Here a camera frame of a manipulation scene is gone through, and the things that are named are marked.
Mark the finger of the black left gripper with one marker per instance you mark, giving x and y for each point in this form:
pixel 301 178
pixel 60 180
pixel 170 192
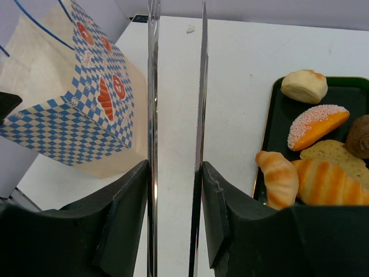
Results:
pixel 8 102

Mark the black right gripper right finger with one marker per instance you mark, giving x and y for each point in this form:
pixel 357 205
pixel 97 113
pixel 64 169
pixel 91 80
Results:
pixel 246 238

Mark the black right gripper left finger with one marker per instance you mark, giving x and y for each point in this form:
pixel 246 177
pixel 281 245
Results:
pixel 97 235

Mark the small pale croissant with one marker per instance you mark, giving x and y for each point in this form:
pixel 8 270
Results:
pixel 280 178

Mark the blue checkered paper bag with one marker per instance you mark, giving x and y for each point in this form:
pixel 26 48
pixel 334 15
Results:
pixel 83 102

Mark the brown chocolate swirl bread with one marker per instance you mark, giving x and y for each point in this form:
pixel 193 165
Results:
pixel 357 138

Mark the metal serving tongs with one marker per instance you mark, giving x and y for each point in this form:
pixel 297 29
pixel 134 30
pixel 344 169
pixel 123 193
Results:
pixel 176 125

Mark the tan sliced bread piece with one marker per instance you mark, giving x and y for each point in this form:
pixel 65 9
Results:
pixel 336 152

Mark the large orange striped croissant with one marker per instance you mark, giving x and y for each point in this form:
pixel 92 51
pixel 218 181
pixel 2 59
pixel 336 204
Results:
pixel 322 182

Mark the pink sugared half bun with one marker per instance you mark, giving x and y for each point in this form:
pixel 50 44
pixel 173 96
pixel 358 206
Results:
pixel 315 123

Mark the pale round bun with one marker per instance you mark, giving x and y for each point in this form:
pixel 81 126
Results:
pixel 306 86

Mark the aluminium frame rail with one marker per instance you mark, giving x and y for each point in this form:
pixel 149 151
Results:
pixel 18 198

